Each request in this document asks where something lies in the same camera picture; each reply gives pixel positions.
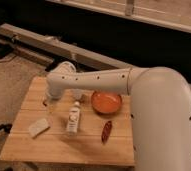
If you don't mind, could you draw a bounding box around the white sponge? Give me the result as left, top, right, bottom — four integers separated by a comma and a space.
28, 118, 50, 138

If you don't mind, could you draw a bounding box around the white plastic bottle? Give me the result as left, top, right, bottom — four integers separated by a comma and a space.
66, 101, 80, 134

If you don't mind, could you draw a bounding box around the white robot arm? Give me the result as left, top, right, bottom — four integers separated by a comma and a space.
46, 62, 191, 171

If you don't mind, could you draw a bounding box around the orange bowl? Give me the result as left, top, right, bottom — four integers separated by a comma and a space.
91, 91, 122, 115

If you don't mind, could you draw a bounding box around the long metal floor rail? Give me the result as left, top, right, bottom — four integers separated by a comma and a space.
0, 22, 191, 108

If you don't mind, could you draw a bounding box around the red chili pepper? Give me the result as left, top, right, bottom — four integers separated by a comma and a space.
101, 121, 112, 144

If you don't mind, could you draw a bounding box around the black object at left edge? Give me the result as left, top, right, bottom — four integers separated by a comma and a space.
0, 124, 12, 133

